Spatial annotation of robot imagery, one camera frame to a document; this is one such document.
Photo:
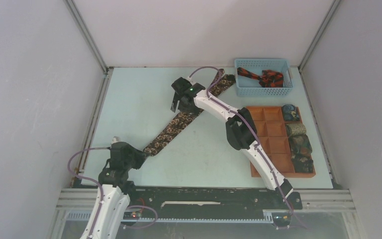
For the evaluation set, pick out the wooden compartment tray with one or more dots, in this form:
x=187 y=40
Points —
x=274 y=139

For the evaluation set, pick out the red black patterned tie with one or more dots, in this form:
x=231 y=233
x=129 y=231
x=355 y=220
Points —
x=268 y=78

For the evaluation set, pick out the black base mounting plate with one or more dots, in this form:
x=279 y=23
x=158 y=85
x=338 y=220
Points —
x=210 y=203

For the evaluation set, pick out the dark camo rolled tie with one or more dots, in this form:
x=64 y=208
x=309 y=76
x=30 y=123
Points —
x=302 y=163

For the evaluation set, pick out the olive rolled tie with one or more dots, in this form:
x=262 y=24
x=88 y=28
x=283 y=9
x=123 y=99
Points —
x=294 y=129

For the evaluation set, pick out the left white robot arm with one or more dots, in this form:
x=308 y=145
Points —
x=114 y=189

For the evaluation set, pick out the blue rolled tie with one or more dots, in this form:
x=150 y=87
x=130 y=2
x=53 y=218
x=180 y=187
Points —
x=290 y=113

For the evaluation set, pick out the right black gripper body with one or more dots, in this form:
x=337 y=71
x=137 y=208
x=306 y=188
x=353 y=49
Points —
x=182 y=106

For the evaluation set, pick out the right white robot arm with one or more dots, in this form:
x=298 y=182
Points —
x=241 y=135

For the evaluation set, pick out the brown floral tie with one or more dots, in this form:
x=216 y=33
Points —
x=182 y=120

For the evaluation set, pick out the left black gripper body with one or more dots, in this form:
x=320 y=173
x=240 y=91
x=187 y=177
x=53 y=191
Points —
x=135 y=160

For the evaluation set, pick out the blue plastic basket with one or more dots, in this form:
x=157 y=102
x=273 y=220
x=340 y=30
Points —
x=250 y=88

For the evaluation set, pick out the aluminium frame rail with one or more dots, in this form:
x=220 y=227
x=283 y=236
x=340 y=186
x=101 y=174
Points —
x=315 y=200

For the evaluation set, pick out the green camo rolled tie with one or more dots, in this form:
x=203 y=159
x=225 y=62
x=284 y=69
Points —
x=300 y=144

